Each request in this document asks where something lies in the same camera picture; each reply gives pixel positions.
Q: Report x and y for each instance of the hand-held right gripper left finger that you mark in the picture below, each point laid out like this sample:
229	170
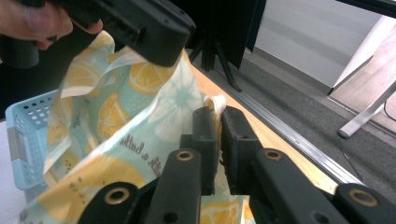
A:
205	146

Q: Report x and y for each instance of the black curtain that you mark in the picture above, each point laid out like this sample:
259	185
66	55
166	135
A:
224	18

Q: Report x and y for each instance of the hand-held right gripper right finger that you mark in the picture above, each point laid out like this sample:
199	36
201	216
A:
236	146

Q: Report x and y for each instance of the black tripod stand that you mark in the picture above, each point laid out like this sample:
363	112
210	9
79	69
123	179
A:
224	62

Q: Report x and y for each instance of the light blue plastic basket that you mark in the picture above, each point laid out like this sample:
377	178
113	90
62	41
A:
29	140

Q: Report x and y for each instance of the citrus print cloth bag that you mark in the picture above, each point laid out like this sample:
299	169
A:
124	102

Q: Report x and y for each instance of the white standing desk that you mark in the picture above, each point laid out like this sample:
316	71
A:
367	115

